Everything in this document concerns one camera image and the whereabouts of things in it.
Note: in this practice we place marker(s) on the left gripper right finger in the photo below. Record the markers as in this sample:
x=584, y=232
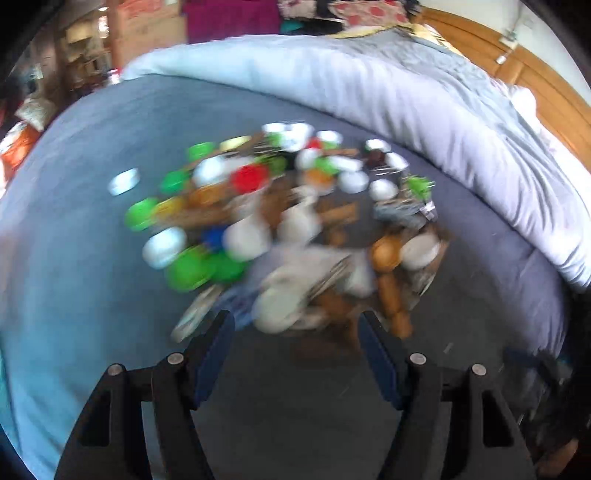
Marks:
x=455, y=424

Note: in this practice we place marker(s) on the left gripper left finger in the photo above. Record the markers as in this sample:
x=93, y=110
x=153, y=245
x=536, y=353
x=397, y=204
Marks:
x=108, y=441

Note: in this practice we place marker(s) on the large white bottle cap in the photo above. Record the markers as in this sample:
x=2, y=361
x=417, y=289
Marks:
x=420, y=251

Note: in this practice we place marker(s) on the orange bottle cap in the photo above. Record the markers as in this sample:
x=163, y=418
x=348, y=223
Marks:
x=386, y=253

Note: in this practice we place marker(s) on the blue bed sheet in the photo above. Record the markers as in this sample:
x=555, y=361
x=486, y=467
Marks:
x=77, y=296

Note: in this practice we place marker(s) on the blue bottle cap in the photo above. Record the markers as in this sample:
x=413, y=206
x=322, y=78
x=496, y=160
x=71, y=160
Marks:
x=212, y=237

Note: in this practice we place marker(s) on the green flip cap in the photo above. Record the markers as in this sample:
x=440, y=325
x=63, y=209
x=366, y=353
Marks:
x=420, y=187

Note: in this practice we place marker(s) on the red bottle cap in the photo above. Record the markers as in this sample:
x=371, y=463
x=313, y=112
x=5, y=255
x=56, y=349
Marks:
x=249, y=178

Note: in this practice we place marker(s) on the dark maroon cap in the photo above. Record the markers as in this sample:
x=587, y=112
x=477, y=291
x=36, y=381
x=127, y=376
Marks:
x=375, y=159

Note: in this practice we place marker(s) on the wooden headboard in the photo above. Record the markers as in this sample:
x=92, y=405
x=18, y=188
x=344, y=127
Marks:
x=559, y=107

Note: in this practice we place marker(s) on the white folded duvet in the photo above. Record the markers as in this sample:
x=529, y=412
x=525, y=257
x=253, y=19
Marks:
x=477, y=130

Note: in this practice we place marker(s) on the cardboard box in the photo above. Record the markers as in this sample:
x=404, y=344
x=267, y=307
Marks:
x=138, y=27

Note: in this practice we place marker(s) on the magenta cloth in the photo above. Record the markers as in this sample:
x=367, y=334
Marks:
x=219, y=19

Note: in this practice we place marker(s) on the floral patterned cloth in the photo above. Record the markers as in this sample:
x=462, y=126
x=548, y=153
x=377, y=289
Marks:
x=352, y=13

